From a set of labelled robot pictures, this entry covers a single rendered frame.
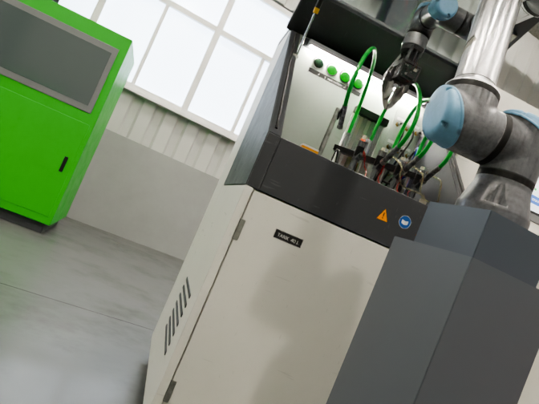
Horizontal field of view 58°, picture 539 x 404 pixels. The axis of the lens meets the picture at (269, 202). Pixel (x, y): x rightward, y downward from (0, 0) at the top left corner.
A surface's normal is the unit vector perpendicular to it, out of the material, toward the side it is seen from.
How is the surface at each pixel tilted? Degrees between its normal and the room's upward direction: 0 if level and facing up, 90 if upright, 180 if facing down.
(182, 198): 90
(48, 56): 90
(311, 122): 90
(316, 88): 90
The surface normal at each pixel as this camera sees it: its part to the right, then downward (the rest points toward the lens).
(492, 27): -0.16, -0.28
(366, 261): 0.20, 0.03
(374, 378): -0.85, -0.38
